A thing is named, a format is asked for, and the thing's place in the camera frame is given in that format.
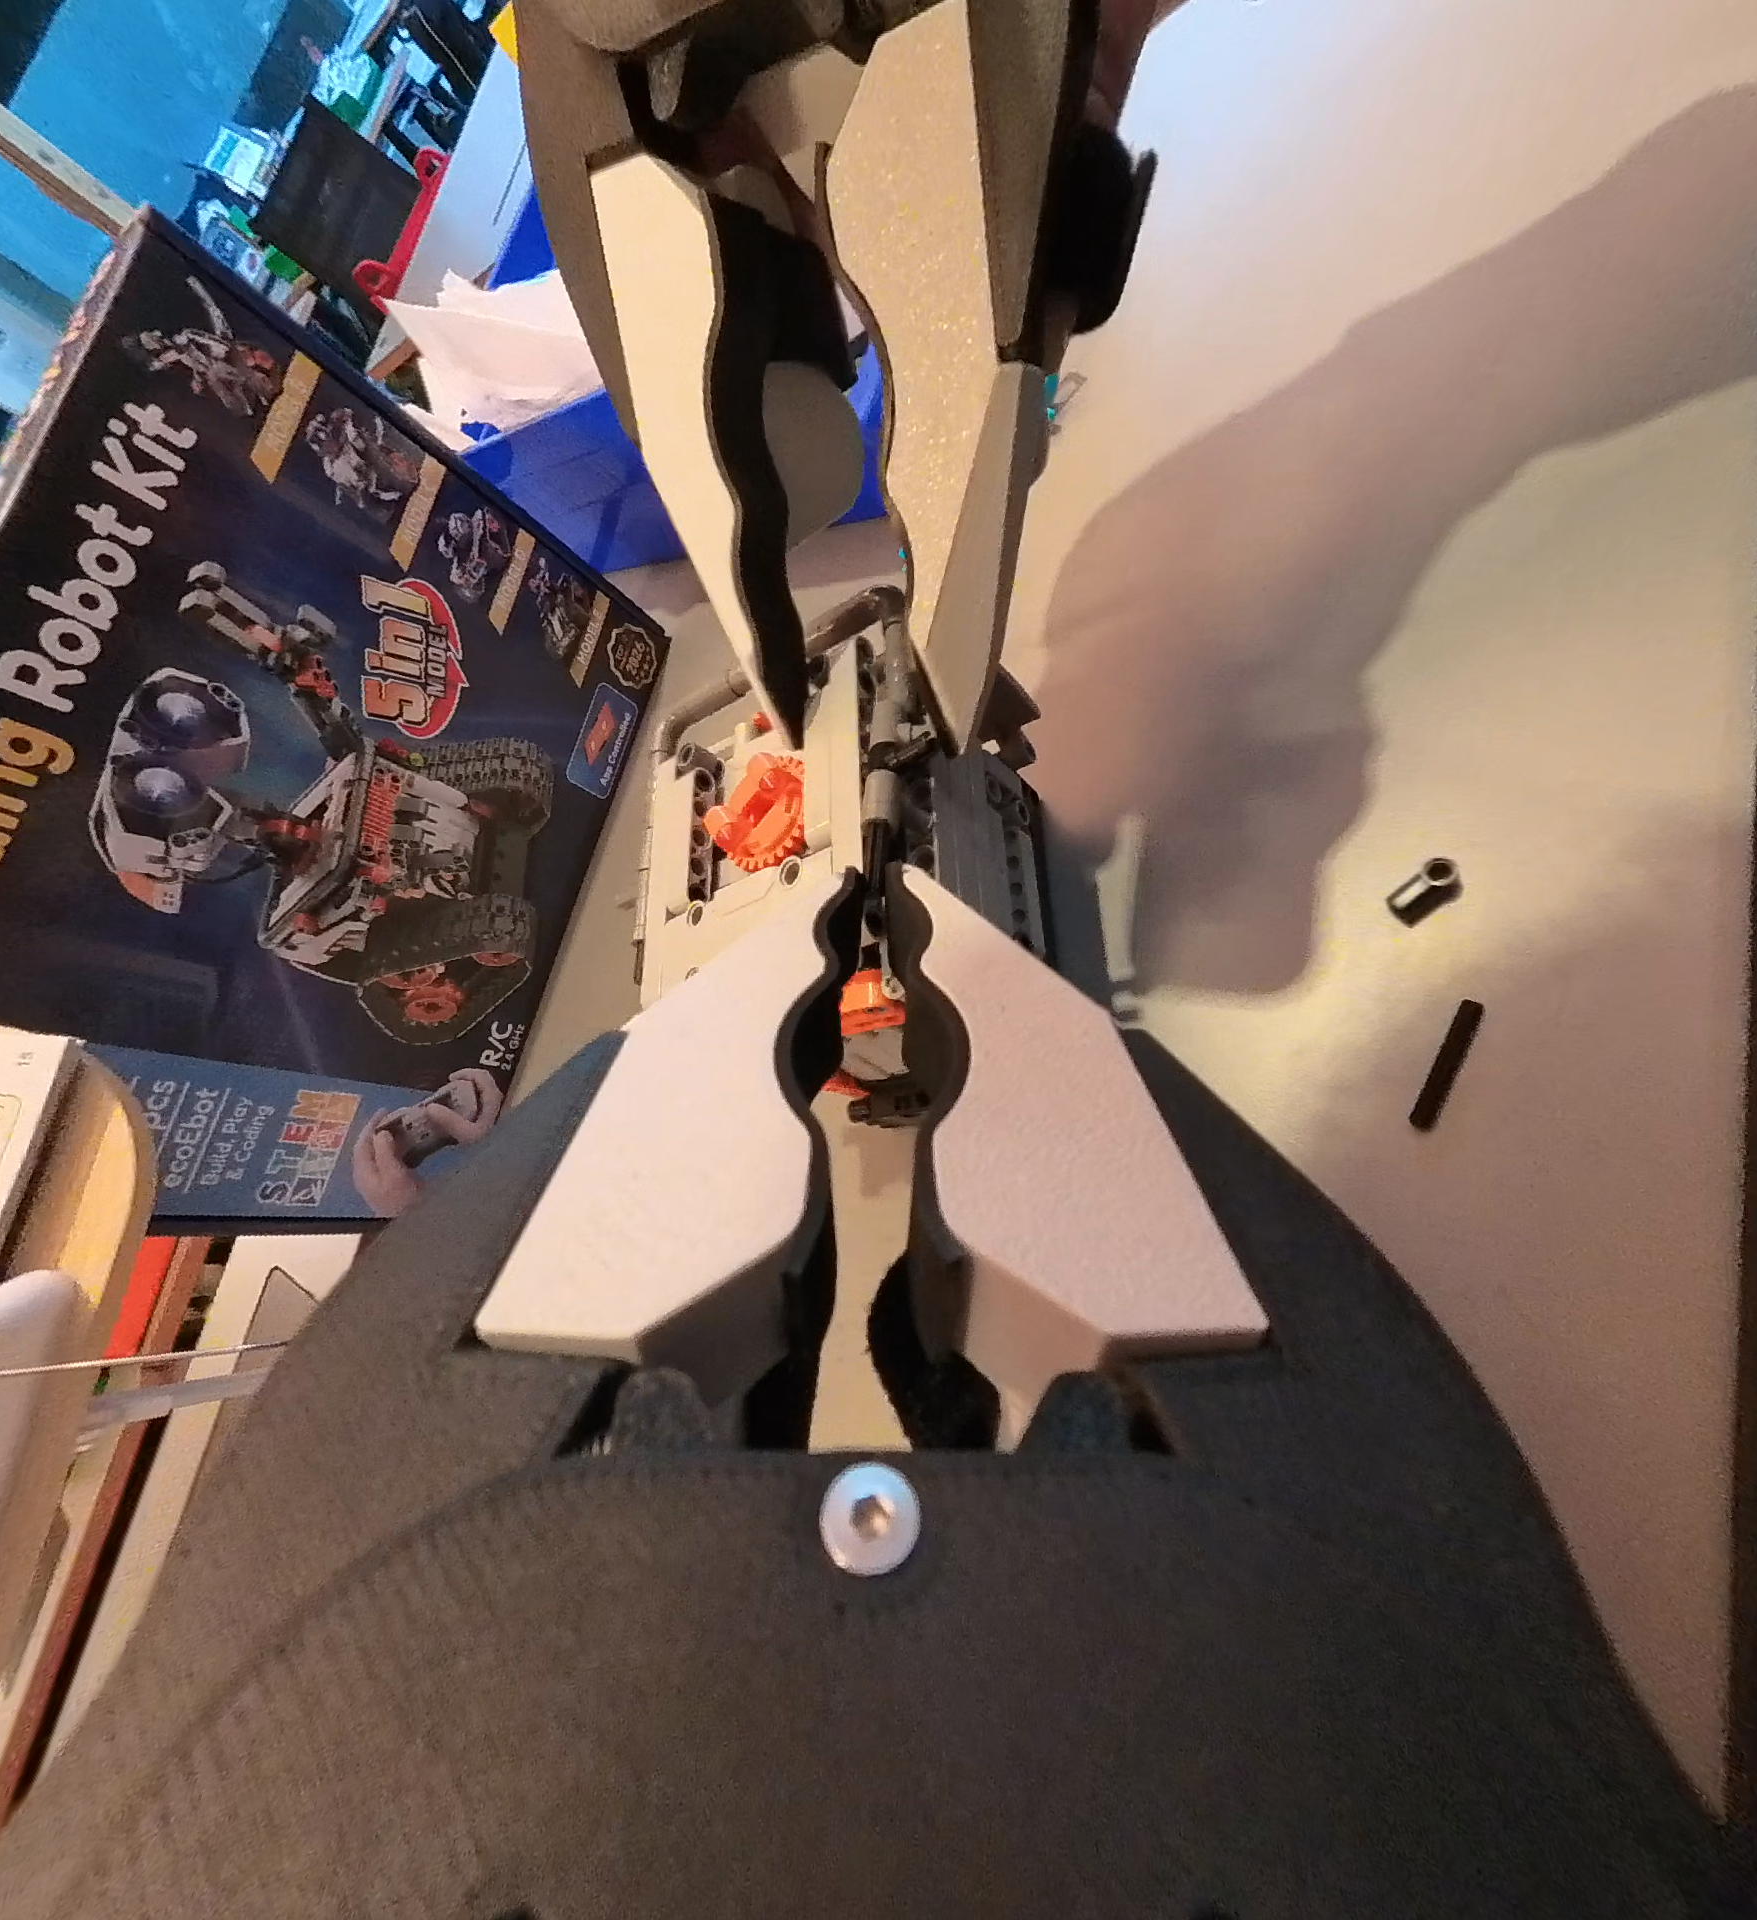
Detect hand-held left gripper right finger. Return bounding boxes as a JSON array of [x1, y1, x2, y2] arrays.
[[893, 872, 1270, 1412]]

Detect clear plastic bags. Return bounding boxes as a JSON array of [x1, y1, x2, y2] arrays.
[[383, 265, 625, 427]]

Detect black toy axle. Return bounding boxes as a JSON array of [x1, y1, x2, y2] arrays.
[[1410, 1001, 1487, 1133]]

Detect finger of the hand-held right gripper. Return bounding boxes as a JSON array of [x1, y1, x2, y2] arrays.
[[827, 0, 1089, 758], [585, 151, 889, 736]]

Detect robot kit box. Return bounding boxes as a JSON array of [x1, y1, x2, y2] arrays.
[[0, 207, 675, 1232]]

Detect grey toy brick model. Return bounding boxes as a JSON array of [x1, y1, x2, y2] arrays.
[[639, 616, 1120, 1135]]

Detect blue plastic bin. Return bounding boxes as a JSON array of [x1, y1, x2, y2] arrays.
[[474, 287, 895, 580]]

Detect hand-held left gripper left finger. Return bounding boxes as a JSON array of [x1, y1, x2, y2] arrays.
[[474, 879, 850, 1407]]

